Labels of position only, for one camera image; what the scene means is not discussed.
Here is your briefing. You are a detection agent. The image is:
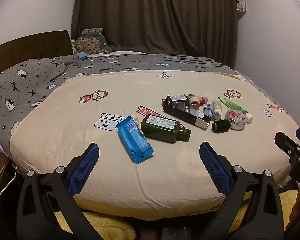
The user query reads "small white yellow bottle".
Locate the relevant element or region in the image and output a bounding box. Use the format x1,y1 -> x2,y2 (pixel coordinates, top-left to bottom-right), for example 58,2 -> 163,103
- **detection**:
212,98 -> 223,114

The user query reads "black carton box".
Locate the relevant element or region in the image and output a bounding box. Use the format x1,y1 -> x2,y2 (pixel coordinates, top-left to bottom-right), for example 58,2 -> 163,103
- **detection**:
162,98 -> 212,130

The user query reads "green tube white cap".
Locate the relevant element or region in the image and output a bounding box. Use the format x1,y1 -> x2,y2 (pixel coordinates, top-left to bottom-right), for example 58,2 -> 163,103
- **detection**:
219,97 -> 253,123

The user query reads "cream cartoon printed blanket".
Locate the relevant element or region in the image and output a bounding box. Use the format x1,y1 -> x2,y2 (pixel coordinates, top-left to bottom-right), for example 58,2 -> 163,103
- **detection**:
9,69 -> 300,217

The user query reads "blue snack packet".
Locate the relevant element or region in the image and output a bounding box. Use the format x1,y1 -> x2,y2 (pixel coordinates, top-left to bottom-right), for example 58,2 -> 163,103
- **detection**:
116,115 -> 155,165

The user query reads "large dark green bottle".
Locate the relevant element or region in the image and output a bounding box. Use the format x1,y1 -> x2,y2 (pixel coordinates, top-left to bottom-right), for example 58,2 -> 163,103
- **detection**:
140,114 -> 192,143

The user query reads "brown curtain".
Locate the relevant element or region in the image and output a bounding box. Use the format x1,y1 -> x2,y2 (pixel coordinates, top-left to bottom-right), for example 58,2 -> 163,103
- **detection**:
71,0 -> 238,68

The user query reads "white cable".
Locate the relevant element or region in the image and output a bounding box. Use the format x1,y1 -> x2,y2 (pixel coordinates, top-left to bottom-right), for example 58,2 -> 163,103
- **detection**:
0,149 -> 18,201

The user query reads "blue frayed cloth scrap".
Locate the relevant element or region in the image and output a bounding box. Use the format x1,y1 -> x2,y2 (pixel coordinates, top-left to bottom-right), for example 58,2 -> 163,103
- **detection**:
202,102 -> 222,120

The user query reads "dark wooden headboard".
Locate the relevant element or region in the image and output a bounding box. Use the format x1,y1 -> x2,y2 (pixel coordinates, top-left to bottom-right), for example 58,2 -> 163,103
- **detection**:
0,30 -> 73,65

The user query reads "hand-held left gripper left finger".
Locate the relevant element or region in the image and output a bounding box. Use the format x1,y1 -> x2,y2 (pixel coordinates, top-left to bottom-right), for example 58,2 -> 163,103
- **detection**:
16,142 -> 108,240

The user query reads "yellow fluffy blanket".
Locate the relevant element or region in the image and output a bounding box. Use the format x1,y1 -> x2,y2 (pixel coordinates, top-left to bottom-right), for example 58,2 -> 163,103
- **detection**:
54,189 -> 300,240

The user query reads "small green labelled bottle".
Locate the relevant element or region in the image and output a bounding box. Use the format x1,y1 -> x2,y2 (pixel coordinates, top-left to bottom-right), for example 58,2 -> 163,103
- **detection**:
167,94 -> 189,103

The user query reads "round pink lid tin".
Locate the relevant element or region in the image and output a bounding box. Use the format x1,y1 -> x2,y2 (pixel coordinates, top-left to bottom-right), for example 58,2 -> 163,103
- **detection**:
226,109 -> 248,131

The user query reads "small black bottle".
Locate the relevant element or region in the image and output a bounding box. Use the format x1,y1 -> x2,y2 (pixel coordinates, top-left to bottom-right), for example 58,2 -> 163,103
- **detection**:
211,119 -> 231,133

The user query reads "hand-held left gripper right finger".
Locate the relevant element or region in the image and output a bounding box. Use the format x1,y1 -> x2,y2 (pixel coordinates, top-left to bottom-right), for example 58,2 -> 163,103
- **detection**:
199,141 -> 284,240

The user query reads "brown patterned plush toy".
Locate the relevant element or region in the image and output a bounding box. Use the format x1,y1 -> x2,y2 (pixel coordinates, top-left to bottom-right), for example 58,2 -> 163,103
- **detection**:
74,27 -> 113,54

